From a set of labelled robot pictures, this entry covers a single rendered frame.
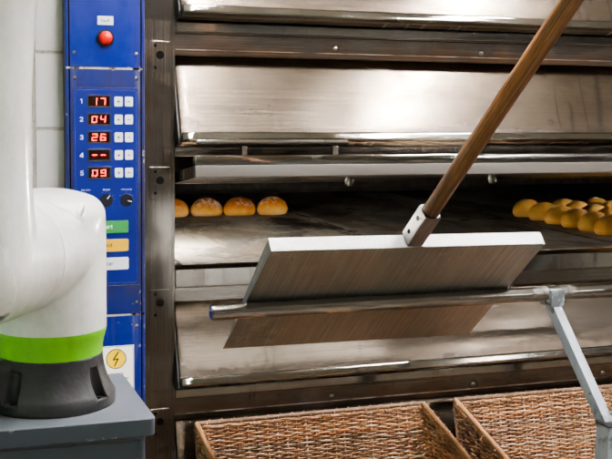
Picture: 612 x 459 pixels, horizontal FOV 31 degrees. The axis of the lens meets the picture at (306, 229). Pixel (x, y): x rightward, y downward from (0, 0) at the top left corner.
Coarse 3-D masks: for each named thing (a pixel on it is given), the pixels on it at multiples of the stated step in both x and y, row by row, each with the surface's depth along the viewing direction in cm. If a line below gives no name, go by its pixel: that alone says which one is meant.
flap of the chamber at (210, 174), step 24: (192, 168) 223; (216, 168) 222; (240, 168) 224; (264, 168) 226; (288, 168) 228; (312, 168) 229; (336, 168) 231; (360, 168) 233; (384, 168) 235; (408, 168) 237; (432, 168) 239; (480, 168) 243; (504, 168) 245; (528, 168) 247; (552, 168) 249; (576, 168) 251; (600, 168) 253
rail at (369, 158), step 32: (224, 160) 223; (256, 160) 225; (288, 160) 228; (320, 160) 230; (352, 160) 233; (384, 160) 235; (416, 160) 238; (448, 160) 240; (480, 160) 243; (512, 160) 246; (544, 160) 248; (576, 160) 251; (608, 160) 254
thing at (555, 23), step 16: (560, 0) 155; (576, 0) 153; (560, 16) 156; (544, 32) 159; (560, 32) 159; (528, 48) 163; (544, 48) 161; (528, 64) 164; (512, 80) 168; (528, 80) 167; (496, 96) 172; (512, 96) 169; (496, 112) 173; (480, 128) 177; (496, 128) 176; (464, 144) 181; (480, 144) 179; (464, 160) 182; (448, 176) 187; (448, 192) 189; (432, 208) 193
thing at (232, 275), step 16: (544, 256) 268; (560, 256) 270; (576, 256) 272; (592, 256) 273; (608, 256) 275; (176, 272) 237; (192, 272) 239; (208, 272) 240; (224, 272) 241; (240, 272) 242
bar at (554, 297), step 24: (528, 288) 225; (552, 288) 227; (576, 288) 229; (600, 288) 230; (216, 312) 202; (240, 312) 204; (264, 312) 205; (288, 312) 207; (312, 312) 209; (336, 312) 211; (552, 312) 226; (576, 360) 219; (600, 408) 212; (600, 432) 210; (600, 456) 210
